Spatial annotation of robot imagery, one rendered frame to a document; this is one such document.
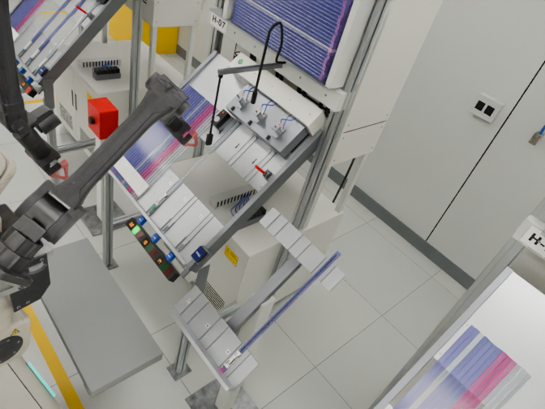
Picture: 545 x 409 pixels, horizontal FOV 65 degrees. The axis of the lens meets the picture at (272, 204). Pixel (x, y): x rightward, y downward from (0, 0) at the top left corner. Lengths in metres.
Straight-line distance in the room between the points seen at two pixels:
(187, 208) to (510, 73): 1.94
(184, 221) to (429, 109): 1.89
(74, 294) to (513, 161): 2.39
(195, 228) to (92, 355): 0.55
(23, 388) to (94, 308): 0.41
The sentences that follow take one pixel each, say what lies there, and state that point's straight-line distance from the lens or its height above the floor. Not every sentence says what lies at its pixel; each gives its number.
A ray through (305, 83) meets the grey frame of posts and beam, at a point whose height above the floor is 1.34.
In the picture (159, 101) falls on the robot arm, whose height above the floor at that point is 1.47.
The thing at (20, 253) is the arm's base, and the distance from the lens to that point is 1.00.
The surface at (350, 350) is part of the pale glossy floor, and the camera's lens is 2.50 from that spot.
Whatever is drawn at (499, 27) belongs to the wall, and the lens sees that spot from 2.83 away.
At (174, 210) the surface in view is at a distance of 1.73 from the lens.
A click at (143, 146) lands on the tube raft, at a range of 1.95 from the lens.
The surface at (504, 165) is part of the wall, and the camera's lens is 2.89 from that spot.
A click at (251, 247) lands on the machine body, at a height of 0.62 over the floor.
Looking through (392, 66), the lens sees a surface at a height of 1.43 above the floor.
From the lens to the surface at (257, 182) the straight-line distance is 1.62.
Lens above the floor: 1.94
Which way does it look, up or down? 38 degrees down
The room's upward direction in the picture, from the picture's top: 18 degrees clockwise
